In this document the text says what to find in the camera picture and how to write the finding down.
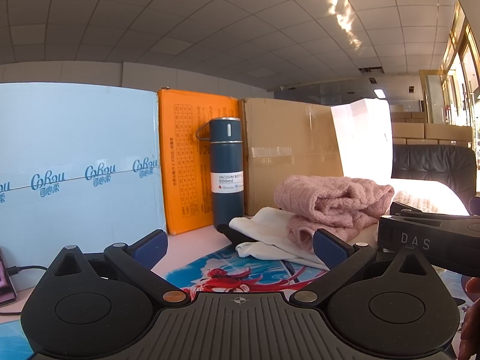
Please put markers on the person's right hand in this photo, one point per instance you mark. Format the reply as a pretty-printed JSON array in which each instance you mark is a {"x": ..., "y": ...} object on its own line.
[{"x": 471, "y": 330}]

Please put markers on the dark blue vacuum bottle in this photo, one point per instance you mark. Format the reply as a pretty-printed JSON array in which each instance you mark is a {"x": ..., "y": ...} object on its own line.
[{"x": 227, "y": 157}]

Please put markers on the gold door frame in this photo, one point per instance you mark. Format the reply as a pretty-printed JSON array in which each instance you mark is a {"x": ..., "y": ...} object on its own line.
[{"x": 422, "y": 97}]

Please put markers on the white textured cloth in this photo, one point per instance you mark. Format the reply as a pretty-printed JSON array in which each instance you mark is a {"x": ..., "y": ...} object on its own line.
[{"x": 431, "y": 195}]

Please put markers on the white paper bag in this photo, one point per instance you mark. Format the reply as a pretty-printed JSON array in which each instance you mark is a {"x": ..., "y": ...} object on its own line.
[{"x": 363, "y": 138}]

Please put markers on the light blue carton box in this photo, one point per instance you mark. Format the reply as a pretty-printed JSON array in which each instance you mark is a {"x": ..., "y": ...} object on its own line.
[{"x": 75, "y": 138}]

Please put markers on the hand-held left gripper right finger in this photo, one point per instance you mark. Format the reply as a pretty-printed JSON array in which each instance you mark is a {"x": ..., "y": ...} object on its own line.
[{"x": 330, "y": 247}]

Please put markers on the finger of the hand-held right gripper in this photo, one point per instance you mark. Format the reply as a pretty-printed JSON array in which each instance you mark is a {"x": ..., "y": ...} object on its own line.
[{"x": 431, "y": 215}]

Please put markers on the white garment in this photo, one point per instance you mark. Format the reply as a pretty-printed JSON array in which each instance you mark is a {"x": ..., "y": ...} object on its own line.
[{"x": 270, "y": 228}]

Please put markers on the ceiling light panel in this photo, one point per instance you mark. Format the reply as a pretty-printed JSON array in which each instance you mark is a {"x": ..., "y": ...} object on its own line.
[{"x": 378, "y": 93}]

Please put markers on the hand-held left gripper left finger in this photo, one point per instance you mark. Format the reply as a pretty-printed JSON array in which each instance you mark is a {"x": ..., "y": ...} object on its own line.
[{"x": 150, "y": 247}]

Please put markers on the brown cardboard box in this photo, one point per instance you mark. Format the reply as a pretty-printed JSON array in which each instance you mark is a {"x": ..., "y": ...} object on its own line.
[{"x": 285, "y": 127}]

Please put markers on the black leather chair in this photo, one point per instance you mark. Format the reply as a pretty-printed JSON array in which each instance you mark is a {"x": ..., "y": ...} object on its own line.
[{"x": 431, "y": 165}]

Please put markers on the black cloth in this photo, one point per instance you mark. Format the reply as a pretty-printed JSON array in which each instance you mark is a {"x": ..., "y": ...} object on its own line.
[{"x": 234, "y": 235}]

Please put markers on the pink knitted sweater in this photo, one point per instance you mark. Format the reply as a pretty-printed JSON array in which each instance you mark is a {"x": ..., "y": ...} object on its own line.
[{"x": 322, "y": 202}]

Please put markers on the stack of cardboard boxes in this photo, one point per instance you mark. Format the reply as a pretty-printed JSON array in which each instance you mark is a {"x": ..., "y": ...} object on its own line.
[{"x": 446, "y": 133}]

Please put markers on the printed desk mat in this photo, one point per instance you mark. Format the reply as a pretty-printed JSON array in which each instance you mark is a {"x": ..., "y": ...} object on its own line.
[{"x": 232, "y": 270}]

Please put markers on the orange flat box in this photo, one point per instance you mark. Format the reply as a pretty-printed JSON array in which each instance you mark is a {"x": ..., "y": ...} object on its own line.
[{"x": 180, "y": 195}]

